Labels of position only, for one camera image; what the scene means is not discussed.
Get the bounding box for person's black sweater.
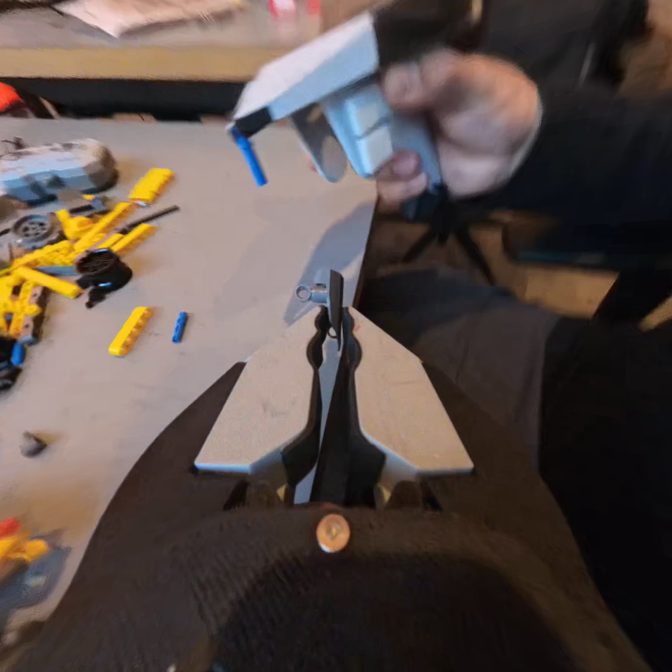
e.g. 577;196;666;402
541;315;672;672

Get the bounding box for small grey brick assembly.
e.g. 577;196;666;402
295;269;345;351

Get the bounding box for pile of toy brick pieces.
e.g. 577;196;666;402
0;168;180;392

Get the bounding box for person's right hand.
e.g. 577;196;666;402
374;49;543;205

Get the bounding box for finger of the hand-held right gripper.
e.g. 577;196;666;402
230;13;380;183

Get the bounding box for black office chair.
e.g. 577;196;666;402
401;199;672;329

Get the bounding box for white paper sheet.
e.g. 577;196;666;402
55;0;247;39

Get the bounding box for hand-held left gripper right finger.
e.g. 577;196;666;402
336;306;474;505

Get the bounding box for long blue toy pin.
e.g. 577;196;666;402
231;126;268;187

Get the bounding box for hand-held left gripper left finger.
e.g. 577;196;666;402
194;306;329;491

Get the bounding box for yellow toy beam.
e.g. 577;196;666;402
107;306;154;358

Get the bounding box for grey toy battery box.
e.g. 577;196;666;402
0;138;119;203

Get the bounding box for black toy wheel hub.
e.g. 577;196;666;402
75;248;133;308

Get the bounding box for dark grey backpack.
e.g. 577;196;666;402
472;0;649;85

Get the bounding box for yellow black toy brick vehicle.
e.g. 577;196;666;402
0;517;71;636

